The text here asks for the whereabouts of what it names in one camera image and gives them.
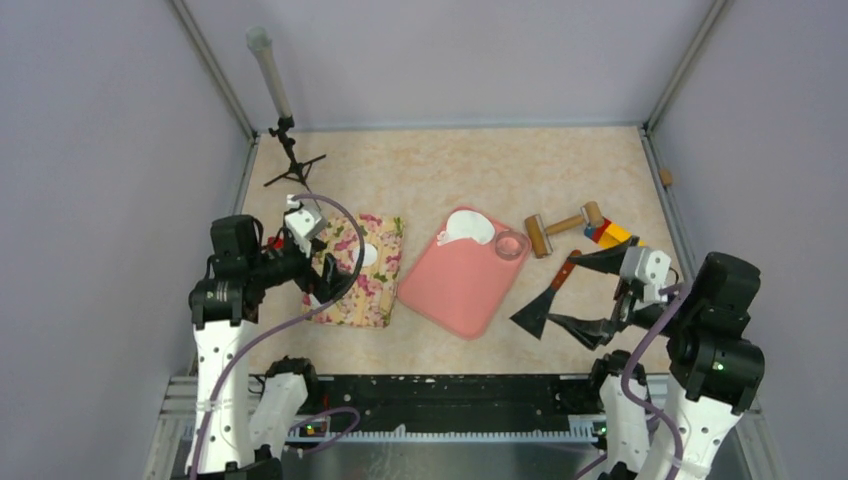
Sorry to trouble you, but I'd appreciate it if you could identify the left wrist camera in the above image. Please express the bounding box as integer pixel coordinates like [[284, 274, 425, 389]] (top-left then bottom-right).
[[283, 194, 327, 258]]

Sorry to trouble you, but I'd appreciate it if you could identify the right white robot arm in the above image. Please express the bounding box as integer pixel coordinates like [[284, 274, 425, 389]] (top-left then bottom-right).
[[552, 237, 765, 479]]

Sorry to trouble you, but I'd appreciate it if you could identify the black tripod with tube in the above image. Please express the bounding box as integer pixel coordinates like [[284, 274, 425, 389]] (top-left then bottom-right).
[[246, 26, 326, 192]]

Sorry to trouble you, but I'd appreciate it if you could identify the floral rectangular tray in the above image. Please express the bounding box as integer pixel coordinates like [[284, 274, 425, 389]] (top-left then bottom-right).
[[310, 213, 405, 329]]

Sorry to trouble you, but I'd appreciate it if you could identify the wooden rolling pin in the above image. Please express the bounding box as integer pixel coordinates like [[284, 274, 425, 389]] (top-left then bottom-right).
[[523, 201, 604, 259]]

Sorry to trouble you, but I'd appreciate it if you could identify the white dough ball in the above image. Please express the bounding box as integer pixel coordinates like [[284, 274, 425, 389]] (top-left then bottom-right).
[[436, 209, 496, 246]]

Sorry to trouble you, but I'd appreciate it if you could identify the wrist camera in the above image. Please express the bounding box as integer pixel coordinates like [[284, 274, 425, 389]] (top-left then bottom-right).
[[619, 246, 672, 305], [283, 194, 327, 258]]

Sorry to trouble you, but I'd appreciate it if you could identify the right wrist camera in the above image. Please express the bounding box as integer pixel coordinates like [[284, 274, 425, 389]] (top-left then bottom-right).
[[619, 246, 672, 305]]

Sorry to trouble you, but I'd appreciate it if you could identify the newly cut round wrapper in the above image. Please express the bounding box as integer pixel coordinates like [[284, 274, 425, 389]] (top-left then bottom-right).
[[350, 243, 379, 268]]

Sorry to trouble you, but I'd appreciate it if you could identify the pink silicone mat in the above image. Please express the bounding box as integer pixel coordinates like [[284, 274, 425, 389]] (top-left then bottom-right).
[[397, 206, 530, 340]]

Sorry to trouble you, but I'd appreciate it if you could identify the round metal cutter ring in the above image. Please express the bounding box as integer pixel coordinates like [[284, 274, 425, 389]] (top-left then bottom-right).
[[494, 229, 526, 262]]

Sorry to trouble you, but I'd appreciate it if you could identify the colourful toy block stack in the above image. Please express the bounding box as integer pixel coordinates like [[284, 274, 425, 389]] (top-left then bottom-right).
[[583, 218, 633, 249]]

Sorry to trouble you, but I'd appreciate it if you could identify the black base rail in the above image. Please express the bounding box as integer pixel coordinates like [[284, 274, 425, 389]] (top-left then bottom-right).
[[298, 374, 602, 434]]

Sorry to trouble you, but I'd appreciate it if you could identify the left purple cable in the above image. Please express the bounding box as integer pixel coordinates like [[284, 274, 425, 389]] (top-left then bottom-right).
[[188, 192, 367, 480]]

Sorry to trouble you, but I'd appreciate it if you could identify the small cork piece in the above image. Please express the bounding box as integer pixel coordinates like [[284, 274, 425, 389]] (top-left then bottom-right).
[[658, 168, 674, 188]]

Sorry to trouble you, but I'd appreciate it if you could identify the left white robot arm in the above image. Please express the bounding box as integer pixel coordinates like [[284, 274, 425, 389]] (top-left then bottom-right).
[[182, 209, 351, 479]]

